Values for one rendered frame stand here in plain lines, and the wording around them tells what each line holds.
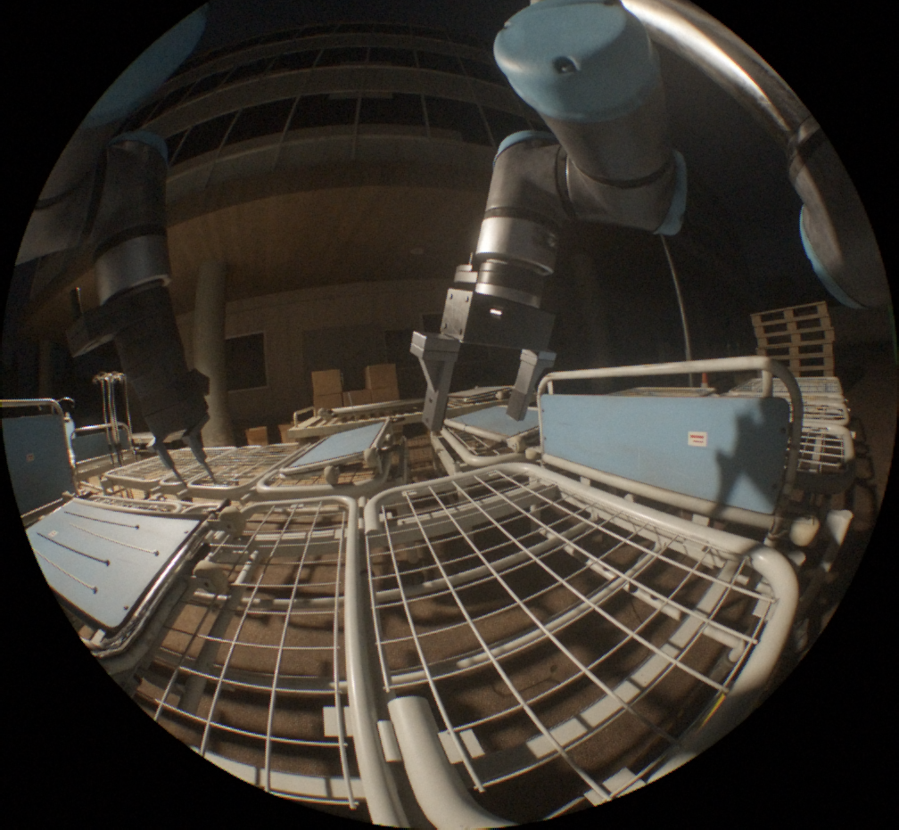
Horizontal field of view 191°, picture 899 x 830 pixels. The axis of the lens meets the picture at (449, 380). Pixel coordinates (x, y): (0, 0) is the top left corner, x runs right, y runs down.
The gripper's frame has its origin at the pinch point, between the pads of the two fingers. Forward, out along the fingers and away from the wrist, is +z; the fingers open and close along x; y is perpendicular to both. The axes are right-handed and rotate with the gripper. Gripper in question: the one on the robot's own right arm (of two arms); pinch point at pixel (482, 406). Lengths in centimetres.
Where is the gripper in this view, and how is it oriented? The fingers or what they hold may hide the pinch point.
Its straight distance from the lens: 33.6
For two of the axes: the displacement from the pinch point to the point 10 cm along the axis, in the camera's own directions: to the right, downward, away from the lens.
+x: 8.4, 0.1, 5.4
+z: -1.9, 9.4, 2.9
